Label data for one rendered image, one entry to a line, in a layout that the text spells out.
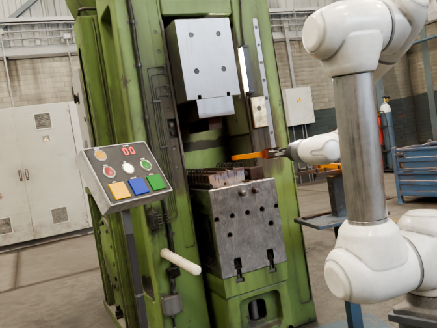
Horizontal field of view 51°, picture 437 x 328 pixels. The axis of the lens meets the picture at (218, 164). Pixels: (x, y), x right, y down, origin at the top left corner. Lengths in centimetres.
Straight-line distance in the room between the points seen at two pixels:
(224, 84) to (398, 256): 142
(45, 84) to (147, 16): 580
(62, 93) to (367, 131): 725
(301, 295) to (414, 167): 351
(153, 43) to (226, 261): 116
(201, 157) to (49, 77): 565
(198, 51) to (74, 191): 535
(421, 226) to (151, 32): 165
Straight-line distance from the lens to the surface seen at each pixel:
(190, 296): 249
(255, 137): 257
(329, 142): 159
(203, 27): 239
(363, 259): 118
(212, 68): 235
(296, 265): 276
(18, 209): 740
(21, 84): 814
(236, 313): 240
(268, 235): 239
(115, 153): 202
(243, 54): 257
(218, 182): 231
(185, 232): 242
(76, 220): 747
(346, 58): 114
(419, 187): 604
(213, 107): 232
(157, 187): 201
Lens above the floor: 115
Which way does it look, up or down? 3 degrees down
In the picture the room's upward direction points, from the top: 9 degrees counter-clockwise
